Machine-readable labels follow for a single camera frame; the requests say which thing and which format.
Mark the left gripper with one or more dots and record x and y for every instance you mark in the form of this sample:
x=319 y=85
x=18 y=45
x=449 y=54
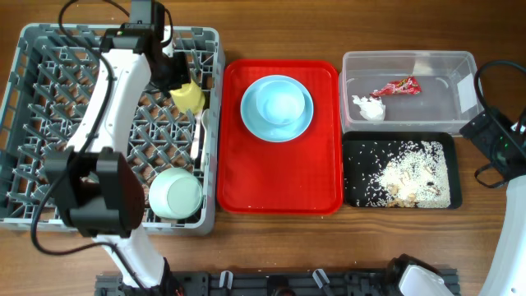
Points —
x=183 y=75

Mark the yellow plastic cup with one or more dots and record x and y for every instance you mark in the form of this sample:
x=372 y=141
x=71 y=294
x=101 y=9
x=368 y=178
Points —
x=189 y=97

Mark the white plastic spoon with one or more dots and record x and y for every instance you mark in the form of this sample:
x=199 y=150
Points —
x=205 y=119

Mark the rice and peanut leftovers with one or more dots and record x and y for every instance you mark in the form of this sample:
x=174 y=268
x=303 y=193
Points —
x=396 y=174

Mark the red snack wrapper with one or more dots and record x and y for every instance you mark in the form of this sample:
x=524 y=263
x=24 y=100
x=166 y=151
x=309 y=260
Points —
x=406 y=86

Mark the light blue plate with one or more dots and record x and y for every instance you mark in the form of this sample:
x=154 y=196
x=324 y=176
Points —
x=266 y=131

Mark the light green small plate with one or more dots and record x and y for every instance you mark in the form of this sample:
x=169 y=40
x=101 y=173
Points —
x=280 y=102

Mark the light green bowl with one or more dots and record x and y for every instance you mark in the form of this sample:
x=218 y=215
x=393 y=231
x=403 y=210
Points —
x=175 y=194

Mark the white tissue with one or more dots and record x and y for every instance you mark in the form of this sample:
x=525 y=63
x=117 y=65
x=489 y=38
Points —
x=371 y=109

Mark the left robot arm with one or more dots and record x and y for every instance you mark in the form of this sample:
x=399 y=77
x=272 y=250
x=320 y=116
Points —
x=90 y=181

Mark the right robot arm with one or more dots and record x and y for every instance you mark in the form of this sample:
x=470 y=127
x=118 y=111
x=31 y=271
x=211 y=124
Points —
x=407 y=275

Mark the grey plastic dishwasher rack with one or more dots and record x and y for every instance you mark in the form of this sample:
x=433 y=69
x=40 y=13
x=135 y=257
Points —
x=46 y=96

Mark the clear plastic bin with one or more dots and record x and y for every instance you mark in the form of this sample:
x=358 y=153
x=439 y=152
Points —
x=446 y=103

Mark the red plastic tray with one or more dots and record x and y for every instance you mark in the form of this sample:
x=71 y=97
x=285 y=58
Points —
x=303 y=176

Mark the black plastic tray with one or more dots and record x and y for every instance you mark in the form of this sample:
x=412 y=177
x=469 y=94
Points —
x=442 y=137

